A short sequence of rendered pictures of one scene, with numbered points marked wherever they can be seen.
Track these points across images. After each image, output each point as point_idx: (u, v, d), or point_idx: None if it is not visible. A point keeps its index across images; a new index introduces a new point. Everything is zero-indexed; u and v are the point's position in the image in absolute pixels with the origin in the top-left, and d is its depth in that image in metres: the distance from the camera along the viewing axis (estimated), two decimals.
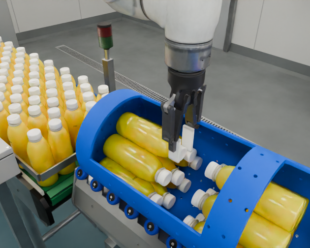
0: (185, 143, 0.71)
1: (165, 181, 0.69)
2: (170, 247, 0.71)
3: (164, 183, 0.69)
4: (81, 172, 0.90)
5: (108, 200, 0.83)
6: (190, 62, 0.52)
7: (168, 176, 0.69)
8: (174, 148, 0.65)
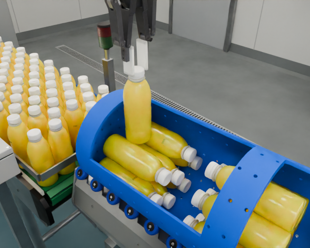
0: (140, 61, 0.68)
1: (165, 181, 0.69)
2: (170, 247, 0.71)
3: (164, 183, 0.69)
4: (81, 172, 0.90)
5: (108, 200, 0.83)
6: None
7: (168, 176, 0.69)
8: (127, 57, 0.63)
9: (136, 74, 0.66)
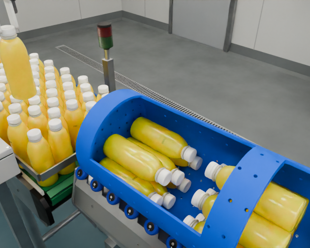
0: (11, 20, 0.75)
1: (165, 181, 0.69)
2: (170, 247, 0.71)
3: (164, 183, 0.69)
4: (81, 172, 0.90)
5: (108, 200, 0.83)
6: None
7: (168, 176, 0.69)
8: None
9: (4, 31, 0.73)
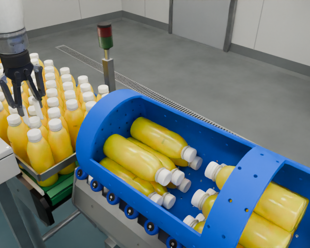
0: (37, 113, 0.92)
1: (165, 181, 0.69)
2: (170, 247, 0.71)
3: (164, 183, 0.69)
4: (81, 172, 0.90)
5: (108, 200, 0.83)
6: (3, 46, 0.73)
7: (168, 176, 0.69)
8: (22, 113, 0.87)
9: (32, 123, 0.90)
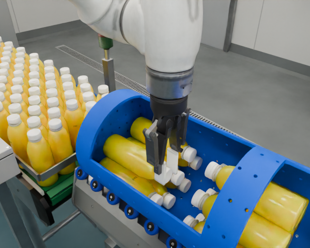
0: (170, 166, 0.70)
1: None
2: (170, 247, 0.71)
3: None
4: (81, 172, 0.90)
5: (108, 200, 0.83)
6: (170, 90, 0.51)
7: (168, 173, 0.69)
8: (160, 170, 0.65)
9: (31, 123, 0.90)
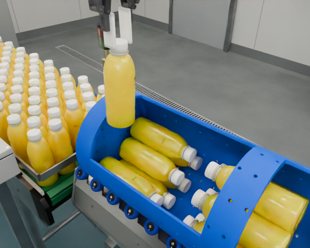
0: (123, 33, 0.60)
1: None
2: (170, 247, 0.71)
3: (115, 43, 0.58)
4: (81, 172, 0.90)
5: (108, 200, 0.83)
6: None
7: (115, 40, 0.60)
8: (108, 26, 0.55)
9: (31, 123, 0.90)
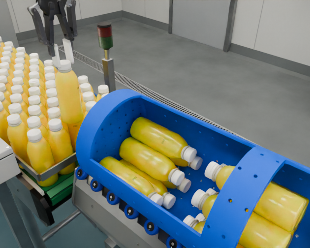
0: (67, 56, 0.85)
1: (61, 63, 0.84)
2: (170, 247, 0.71)
3: (61, 63, 0.84)
4: (81, 172, 0.90)
5: (108, 200, 0.83)
6: None
7: (62, 61, 0.85)
8: (53, 53, 0.80)
9: (31, 123, 0.90)
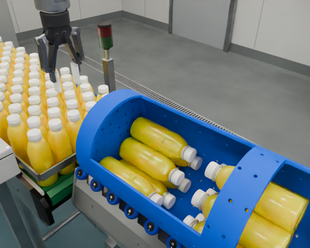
0: (75, 78, 0.91)
1: (71, 113, 0.94)
2: (170, 247, 0.71)
3: (71, 114, 0.94)
4: (81, 172, 0.90)
5: (108, 200, 0.83)
6: (46, 4, 0.71)
7: (71, 111, 0.95)
8: (54, 79, 0.84)
9: (31, 123, 0.90)
